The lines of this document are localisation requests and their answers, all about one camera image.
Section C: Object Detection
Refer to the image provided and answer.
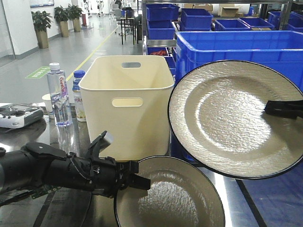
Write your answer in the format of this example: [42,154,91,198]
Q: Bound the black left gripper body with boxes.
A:
[45,131,140,198]

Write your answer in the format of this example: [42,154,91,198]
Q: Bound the white paper cup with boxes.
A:
[42,94,54,119]

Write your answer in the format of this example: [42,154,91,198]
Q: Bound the cream plastic bin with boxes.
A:
[80,55,175,161]

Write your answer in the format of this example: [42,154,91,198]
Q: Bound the white drink bottle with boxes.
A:
[72,70,86,122]

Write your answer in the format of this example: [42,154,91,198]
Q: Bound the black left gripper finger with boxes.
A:
[128,174,151,191]

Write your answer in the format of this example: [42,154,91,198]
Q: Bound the white remote controller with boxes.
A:
[0,104,44,129]

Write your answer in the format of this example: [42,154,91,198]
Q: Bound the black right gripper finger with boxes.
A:
[264,100,303,119]

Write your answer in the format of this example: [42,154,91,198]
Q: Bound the beige textured plate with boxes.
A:
[168,61,303,179]
[114,156,225,227]

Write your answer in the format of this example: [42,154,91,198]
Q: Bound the potted plant gold pot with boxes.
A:
[31,10,52,49]

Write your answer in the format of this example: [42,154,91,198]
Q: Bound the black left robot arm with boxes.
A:
[0,131,151,198]

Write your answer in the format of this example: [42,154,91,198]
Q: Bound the clear water bottle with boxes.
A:
[46,62,72,127]

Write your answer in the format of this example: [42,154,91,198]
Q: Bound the large blue crate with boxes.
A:
[175,30,303,164]

